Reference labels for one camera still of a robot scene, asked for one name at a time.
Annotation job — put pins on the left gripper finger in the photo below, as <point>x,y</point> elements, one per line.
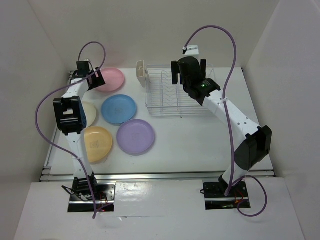
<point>93,82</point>
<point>99,79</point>

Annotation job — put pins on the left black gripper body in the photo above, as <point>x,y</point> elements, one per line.
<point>91,71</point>

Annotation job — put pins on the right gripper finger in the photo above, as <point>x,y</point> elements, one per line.
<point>175,70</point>
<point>203,65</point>

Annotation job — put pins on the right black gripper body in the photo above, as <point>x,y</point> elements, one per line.
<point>185,84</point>

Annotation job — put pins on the pink plate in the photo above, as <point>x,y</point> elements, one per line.
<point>114,79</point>

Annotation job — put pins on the blue plate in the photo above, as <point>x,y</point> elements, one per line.
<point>118,109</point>

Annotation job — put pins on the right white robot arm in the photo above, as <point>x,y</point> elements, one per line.
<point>251,143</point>

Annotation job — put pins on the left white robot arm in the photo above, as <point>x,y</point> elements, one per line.
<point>71,121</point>

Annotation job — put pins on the cream plate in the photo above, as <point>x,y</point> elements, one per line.
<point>90,113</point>

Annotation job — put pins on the white cutlery holder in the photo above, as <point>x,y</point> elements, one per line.
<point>141,73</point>

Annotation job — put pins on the orange plate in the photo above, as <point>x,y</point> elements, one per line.
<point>98,143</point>

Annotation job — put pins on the purple plate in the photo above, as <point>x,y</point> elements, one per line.
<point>135,136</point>

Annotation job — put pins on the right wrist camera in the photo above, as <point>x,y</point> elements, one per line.
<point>190,50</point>

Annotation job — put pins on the white wire dish rack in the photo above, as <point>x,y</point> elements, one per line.
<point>165,99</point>

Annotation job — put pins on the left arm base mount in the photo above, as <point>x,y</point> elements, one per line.
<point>82,201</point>

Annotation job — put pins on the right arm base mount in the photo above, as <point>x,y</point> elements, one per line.
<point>215,198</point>

